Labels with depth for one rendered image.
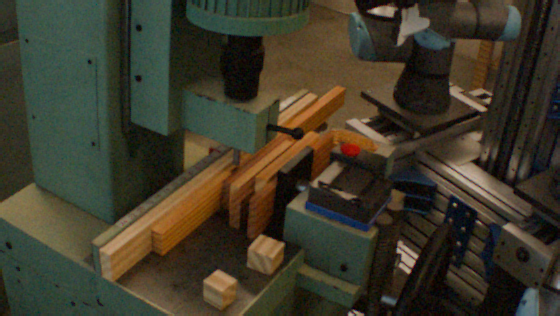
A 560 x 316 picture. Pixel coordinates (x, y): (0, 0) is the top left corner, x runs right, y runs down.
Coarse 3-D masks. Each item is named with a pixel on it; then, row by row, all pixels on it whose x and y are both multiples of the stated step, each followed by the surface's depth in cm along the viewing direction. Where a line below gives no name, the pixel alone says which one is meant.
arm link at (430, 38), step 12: (444, 0) 117; (456, 0) 118; (420, 12) 120; (432, 12) 118; (444, 12) 118; (456, 12) 119; (468, 12) 120; (432, 24) 119; (444, 24) 119; (456, 24) 120; (468, 24) 120; (420, 36) 122; (432, 36) 121; (444, 36) 121; (456, 36) 122; (468, 36) 122; (432, 48) 122; (444, 48) 123
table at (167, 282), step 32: (320, 128) 129; (224, 224) 100; (160, 256) 92; (192, 256) 93; (224, 256) 94; (288, 256) 95; (128, 288) 86; (160, 288) 87; (192, 288) 87; (256, 288) 89; (288, 288) 97; (320, 288) 96; (352, 288) 95
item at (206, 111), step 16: (208, 80) 104; (224, 80) 104; (192, 96) 100; (208, 96) 99; (224, 96) 99; (272, 96) 101; (192, 112) 101; (208, 112) 100; (224, 112) 98; (240, 112) 97; (256, 112) 96; (272, 112) 100; (192, 128) 103; (208, 128) 101; (224, 128) 100; (240, 128) 98; (256, 128) 97; (240, 144) 99; (256, 144) 98
